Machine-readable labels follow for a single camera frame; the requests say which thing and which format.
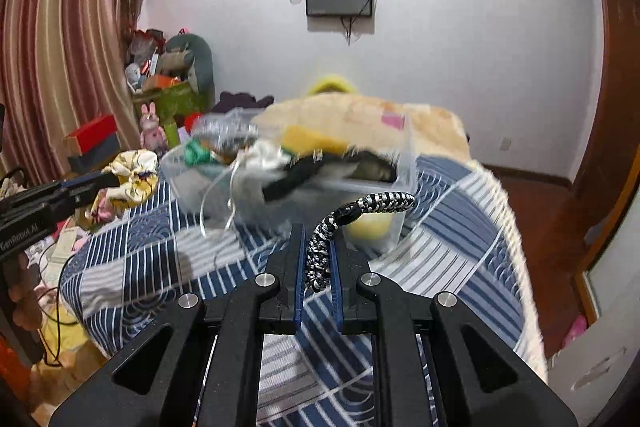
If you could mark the green cardboard box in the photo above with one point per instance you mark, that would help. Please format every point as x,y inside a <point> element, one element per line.
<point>173,102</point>

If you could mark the person's hand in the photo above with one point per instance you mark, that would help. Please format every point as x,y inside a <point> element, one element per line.
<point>22,284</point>

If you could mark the red plush item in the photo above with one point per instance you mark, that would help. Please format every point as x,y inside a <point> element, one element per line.
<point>190,120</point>

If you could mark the red shoe box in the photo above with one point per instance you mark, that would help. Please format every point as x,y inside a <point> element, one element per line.
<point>92,145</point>

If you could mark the black bag with chain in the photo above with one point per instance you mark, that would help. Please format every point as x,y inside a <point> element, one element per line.
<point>315,154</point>

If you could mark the striped red curtain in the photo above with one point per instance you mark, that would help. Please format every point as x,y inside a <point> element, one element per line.
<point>62,65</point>

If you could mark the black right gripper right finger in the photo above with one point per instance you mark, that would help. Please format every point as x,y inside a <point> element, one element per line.
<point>435,362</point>

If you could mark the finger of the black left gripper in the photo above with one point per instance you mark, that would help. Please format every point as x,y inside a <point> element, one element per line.
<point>82,191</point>

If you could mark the grey green plush toy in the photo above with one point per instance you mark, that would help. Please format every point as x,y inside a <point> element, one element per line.
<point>188,57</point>

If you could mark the white drawstring pouch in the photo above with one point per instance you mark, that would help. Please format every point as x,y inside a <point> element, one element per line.
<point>233,193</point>

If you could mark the floral cream cloth pouch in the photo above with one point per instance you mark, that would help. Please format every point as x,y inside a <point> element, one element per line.
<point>136,171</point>

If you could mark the pink rabbit figurine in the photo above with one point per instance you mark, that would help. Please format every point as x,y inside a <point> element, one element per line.
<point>152,135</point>

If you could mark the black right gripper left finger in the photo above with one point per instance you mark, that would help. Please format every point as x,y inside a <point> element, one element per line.
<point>198,363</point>

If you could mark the clear plastic storage box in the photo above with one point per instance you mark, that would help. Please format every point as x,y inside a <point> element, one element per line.
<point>307,205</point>

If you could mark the green bottle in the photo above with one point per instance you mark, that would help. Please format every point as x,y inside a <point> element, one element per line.
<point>171,134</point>

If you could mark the dark purple garment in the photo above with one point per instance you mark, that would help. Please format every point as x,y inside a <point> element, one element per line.
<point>228,101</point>

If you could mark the green knitted cloth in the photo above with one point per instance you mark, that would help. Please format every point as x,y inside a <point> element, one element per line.
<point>195,153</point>

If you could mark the brown wooden door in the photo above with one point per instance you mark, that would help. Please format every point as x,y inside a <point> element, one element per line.
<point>600,189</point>

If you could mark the beige patchwork plush blanket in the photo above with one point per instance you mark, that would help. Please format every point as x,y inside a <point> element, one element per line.
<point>374,123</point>

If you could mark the yellow plush ball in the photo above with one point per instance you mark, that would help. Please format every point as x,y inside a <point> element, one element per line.
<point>370,227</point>

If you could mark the blue white patterned tablecloth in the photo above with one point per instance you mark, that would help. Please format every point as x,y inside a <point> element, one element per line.
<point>461,237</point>

